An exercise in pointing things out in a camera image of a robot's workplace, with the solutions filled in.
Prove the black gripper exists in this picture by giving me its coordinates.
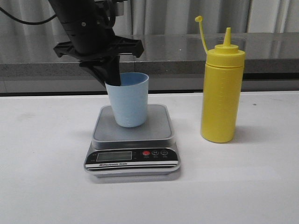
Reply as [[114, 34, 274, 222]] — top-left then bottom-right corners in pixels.
[[54, 16, 144, 87]]

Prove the light blue plastic cup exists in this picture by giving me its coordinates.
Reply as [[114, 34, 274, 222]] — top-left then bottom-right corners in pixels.
[[105, 72, 149, 127]]

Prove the yellow squeeze bottle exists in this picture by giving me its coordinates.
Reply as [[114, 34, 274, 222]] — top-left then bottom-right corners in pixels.
[[195, 16, 245, 143]]

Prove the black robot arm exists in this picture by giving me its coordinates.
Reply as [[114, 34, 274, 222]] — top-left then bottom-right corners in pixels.
[[50, 0, 144, 86]]

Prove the silver electronic kitchen scale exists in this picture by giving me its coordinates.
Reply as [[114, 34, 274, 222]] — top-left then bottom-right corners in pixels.
[[84, 104, 181, 177]]

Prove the grey stone counter ledge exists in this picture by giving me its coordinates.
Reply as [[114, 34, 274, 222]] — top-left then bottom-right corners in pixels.
[[0, 33, 299, 95]]

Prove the grey curtain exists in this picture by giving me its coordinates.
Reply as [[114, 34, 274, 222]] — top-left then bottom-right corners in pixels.
[[0, 0, 299, 36]]

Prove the black cable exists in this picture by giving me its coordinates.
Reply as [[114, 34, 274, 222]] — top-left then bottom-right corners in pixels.
[[0, 7, 57, 25]]

